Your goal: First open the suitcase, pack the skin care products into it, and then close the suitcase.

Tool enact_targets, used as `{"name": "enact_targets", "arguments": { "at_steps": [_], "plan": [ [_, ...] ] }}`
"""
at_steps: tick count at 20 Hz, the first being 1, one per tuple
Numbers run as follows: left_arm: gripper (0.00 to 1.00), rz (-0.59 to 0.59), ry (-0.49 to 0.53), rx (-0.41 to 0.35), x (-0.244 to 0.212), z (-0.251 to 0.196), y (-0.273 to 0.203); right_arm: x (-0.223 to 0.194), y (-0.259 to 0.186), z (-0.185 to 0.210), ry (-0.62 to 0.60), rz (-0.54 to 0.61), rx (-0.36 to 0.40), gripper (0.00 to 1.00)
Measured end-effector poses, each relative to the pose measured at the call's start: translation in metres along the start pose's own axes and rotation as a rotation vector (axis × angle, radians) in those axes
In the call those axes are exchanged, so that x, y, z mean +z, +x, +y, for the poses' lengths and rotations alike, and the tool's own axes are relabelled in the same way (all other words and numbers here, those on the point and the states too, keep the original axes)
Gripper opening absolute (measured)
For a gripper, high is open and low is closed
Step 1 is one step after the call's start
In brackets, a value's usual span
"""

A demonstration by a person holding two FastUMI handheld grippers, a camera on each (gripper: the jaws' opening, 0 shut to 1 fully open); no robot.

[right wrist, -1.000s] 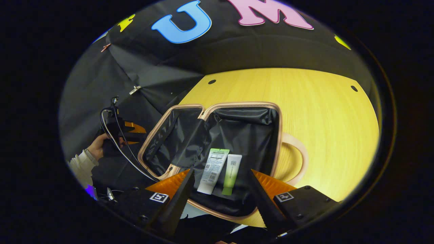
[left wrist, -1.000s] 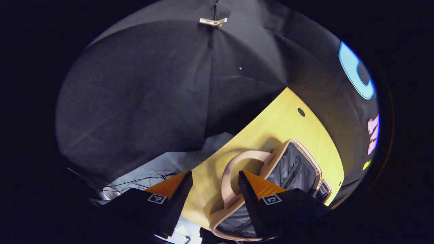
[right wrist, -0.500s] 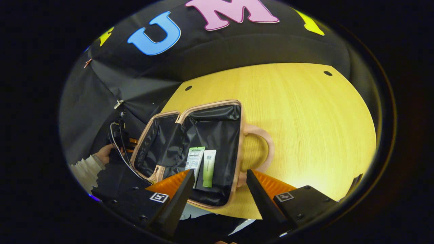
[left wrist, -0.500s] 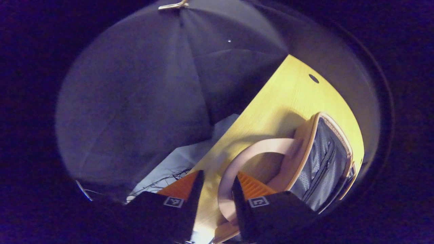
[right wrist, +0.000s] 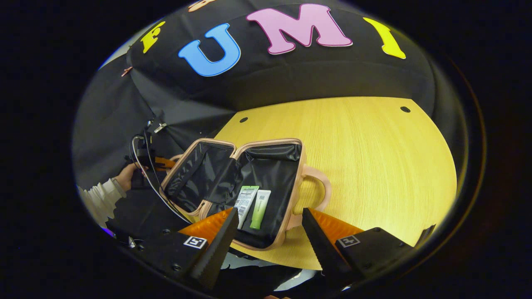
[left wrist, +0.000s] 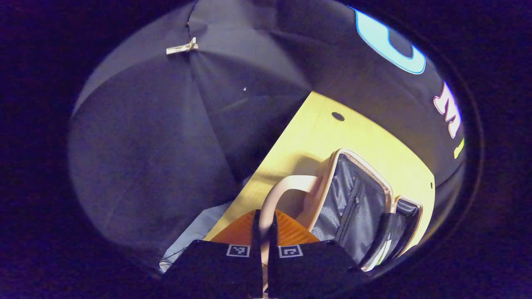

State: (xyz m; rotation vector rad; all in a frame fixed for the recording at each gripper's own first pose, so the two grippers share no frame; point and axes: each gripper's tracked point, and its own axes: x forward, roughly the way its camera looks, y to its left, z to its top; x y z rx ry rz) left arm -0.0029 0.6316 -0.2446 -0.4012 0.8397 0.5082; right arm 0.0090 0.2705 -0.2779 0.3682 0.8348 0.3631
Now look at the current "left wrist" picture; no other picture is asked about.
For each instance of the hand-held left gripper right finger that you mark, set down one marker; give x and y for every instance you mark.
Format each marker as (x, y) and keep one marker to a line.
(311, 270)

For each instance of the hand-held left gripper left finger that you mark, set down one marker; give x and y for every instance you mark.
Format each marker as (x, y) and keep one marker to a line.
(216, 270)

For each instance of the beige cloth clip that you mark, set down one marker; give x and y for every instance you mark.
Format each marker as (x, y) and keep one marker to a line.
(181, 48)

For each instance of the black backdrop cloth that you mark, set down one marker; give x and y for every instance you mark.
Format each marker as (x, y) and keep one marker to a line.
(145, 145)

